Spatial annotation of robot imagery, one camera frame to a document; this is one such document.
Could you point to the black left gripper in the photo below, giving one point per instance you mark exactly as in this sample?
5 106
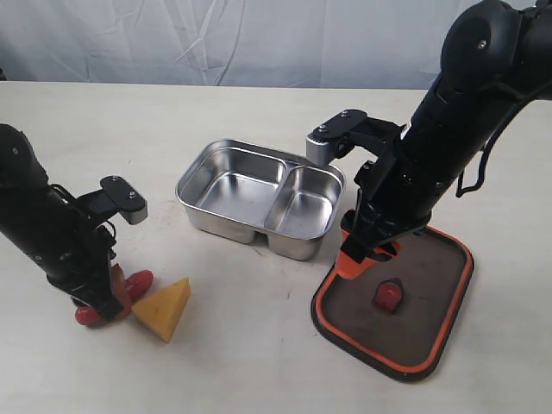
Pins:
82 268

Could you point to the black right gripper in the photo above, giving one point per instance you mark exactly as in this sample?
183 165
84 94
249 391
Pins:
396 194

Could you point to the red toy sausage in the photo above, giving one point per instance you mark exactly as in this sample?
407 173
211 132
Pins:
136 286

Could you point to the yellow toy cheese wedge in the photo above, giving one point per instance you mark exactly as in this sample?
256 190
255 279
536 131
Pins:
161 311

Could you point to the transparent lid with orange valve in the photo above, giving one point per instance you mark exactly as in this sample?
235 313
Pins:
397 316

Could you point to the stainless steel lunch box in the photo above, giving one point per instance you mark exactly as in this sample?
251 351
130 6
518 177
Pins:
239 190

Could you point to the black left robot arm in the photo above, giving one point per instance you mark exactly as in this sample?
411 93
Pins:
29 203

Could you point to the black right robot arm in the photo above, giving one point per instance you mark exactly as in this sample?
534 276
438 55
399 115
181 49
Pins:
495 60

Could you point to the grey backdrop cloth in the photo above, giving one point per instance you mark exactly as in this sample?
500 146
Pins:
302 44

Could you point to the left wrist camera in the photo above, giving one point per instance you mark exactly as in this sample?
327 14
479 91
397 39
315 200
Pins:
128 202

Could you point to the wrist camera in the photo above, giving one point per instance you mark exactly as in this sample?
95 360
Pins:
128 202
323 142

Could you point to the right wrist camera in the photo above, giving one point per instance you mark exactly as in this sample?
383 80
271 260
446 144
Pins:
323 142

